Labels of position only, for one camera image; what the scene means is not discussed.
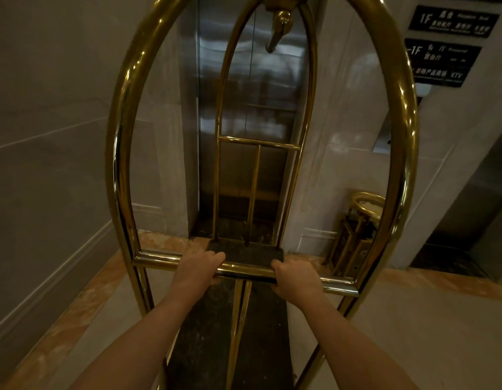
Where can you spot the person's right hand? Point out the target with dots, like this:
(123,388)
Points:
(299,284)

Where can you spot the person's left hand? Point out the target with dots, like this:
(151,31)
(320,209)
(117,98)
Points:
(196,274)

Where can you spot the brass luggage cart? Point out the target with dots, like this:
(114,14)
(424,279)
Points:
(121,158)

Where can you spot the person's right forearm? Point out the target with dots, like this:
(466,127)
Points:
(352,353)

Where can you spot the person's left forearm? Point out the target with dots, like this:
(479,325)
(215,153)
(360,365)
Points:
(141,349)

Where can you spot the silver elevator call panel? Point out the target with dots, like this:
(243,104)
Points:
(381,136)

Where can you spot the gold ashtray bin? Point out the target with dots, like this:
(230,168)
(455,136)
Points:
(356,239)

